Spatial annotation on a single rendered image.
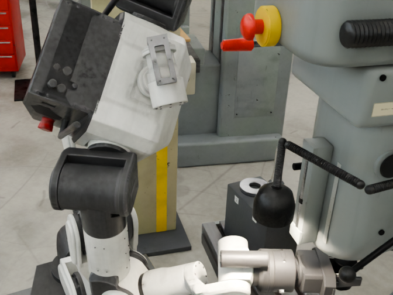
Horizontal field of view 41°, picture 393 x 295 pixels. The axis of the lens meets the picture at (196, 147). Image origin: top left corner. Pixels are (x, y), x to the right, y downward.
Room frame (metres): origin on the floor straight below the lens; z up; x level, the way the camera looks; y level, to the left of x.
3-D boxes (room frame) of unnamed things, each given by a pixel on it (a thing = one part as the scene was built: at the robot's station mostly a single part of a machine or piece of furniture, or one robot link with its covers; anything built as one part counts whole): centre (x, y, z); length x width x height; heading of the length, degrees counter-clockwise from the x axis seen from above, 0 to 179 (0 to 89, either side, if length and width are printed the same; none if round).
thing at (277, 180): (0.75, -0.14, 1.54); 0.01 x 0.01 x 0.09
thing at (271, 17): (0.78, -0.10, 1.76); 0.06 x 0.02 x 0.06; 17
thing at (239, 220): (1.28, -0.20, 1.03); 0.22 x 0.12 x 0.20; 28
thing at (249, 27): (0.77, -0.08, 1.76); 0.04 x 0.03 x 0.04; 17
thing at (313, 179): (0.81, -0.21, 1.45); 0.04 x 0.04 x 0.21; 17
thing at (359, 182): (0.68, -0.20, 1.58); 0.17 x 0.01 x 0.01; 38
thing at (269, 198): (0.75, -0.14, 1.46); 0.07 x 0.07 x 0.06
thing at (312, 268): (0.84, -0.23, 1.23); 0.13 x 0.12 x 0.10; 2
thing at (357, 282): (0.82, -0.32, 1.23); 0.06 x 0.02 x 0.03; 92
